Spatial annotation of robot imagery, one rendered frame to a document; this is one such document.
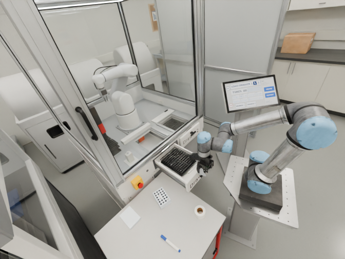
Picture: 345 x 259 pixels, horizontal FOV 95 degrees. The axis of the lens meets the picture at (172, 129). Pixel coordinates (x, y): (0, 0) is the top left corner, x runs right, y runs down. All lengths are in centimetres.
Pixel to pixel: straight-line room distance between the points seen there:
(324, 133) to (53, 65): 102
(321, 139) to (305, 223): 152
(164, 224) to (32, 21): 114
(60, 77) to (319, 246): 229
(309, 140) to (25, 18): 107
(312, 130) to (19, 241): 105
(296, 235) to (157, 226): 141
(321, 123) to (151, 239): 102
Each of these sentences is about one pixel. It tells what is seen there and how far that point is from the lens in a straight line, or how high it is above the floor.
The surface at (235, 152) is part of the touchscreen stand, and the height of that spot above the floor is 25.
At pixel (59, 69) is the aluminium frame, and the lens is 78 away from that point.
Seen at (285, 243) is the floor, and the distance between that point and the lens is 207.
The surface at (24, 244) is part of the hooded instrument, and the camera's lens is 79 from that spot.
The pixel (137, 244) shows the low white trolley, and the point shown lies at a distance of 118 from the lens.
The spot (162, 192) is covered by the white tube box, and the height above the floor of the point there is 80.
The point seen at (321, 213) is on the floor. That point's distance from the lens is 237.
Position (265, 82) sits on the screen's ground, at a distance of 185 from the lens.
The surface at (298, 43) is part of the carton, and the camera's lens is 387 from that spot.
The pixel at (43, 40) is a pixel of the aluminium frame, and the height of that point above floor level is 180.
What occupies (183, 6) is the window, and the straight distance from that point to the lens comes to 122.
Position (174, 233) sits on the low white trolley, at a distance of 115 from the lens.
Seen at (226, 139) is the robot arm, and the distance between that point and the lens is 92.
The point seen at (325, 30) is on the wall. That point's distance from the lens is 419.
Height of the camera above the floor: 183
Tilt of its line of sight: 37 degrees down
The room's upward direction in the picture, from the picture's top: 9 degrees counter-clockwise
